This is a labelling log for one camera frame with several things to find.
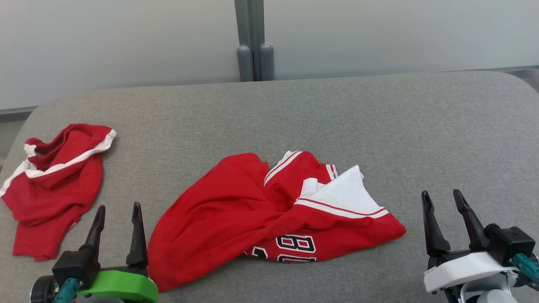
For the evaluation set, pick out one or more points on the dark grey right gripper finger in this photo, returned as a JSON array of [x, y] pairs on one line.
[[431, 227], [469, 219]]

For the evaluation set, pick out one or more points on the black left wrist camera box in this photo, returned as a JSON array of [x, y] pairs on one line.
[[76, 265]]

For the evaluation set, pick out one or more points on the red shorts with white stripe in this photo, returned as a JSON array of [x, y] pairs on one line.
[[54, 193]]

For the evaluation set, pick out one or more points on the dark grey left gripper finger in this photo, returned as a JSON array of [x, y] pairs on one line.
[[137, 240], [96, 231]]

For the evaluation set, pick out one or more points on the grey fabric sofa seat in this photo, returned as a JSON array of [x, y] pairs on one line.
[[294, 122]]

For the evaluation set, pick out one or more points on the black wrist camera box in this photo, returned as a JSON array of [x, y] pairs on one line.
[[511, 244], [76, 265]]

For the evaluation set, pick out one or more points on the grey partition post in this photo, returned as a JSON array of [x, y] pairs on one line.
[[266, 59], [244, 59]]

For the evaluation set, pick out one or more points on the red Bulls basketball jersey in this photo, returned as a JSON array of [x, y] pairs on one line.
[[219, 210]]

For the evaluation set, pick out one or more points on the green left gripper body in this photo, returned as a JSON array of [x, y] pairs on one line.
[[122, 288]]

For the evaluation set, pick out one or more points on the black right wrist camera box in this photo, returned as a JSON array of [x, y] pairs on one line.
[[511, 244]]

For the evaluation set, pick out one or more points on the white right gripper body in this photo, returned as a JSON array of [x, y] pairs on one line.
[[459, 271]]

